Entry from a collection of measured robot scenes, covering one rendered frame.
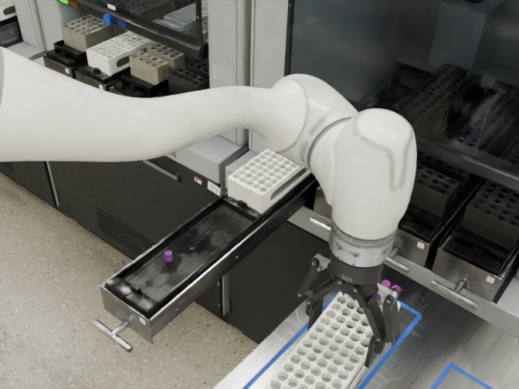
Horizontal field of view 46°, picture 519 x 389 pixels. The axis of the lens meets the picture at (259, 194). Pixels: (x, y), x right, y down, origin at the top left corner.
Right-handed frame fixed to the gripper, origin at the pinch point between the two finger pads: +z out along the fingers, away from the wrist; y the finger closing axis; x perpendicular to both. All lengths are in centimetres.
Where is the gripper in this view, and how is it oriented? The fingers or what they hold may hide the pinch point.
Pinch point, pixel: (342, 336)
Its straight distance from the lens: 102.6
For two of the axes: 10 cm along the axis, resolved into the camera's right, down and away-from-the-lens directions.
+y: 8.2, 3.8, -4.3
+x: 5.7, -5.1, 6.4
